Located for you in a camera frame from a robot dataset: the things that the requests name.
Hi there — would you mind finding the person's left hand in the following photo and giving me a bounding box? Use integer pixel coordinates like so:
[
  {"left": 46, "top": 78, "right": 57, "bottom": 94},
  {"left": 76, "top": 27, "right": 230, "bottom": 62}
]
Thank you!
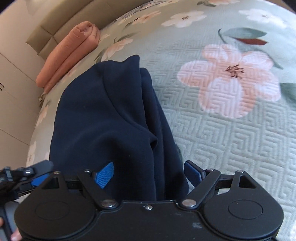
[{"left": 10, "top": 229, "right": 22, "bottom": 241}]

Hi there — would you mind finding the floral green bedspread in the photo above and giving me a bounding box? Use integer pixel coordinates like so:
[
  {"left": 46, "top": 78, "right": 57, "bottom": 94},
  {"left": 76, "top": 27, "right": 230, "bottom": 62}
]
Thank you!
[{"left": 26, "top": 0, "right": 296, "bottom": 241}]

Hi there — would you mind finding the folded pink blanket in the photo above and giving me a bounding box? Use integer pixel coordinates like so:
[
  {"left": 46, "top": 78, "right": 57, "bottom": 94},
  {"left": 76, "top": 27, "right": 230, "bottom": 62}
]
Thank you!
[{"left": 36, "top": 21, "right": 101, "bottom": 93}]

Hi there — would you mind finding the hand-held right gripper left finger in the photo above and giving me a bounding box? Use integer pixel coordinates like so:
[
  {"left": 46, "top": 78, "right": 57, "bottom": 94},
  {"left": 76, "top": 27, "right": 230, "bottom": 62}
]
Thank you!
[{"left": 42, "top": 162, "right": 119, "bottom": 209}]

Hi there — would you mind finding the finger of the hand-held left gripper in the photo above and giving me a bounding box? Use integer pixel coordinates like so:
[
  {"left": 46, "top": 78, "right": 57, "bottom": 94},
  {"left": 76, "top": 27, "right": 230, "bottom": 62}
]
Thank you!
[{"left": 22, "top": 160, "right": 54, "bottom": 187}]

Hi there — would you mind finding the beige padded headboard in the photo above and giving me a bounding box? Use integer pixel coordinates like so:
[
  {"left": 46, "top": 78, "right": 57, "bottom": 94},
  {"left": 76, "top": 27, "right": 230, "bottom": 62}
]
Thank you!
[{"left": 25, "top": 0, "right": 151, "bottom": 59}]

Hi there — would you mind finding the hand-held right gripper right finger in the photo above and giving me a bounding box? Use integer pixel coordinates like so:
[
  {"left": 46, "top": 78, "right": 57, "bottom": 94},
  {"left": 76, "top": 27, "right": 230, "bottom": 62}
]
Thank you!
[{"left": 181, "top": 160, "right": 258, "bottom": 209}]

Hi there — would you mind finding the navy blue striped hoodie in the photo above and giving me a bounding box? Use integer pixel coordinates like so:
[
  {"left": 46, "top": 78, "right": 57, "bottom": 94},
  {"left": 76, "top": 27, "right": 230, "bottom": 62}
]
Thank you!
[{"left": 49, "top": 54, "right": 193, "bottom": 202}]

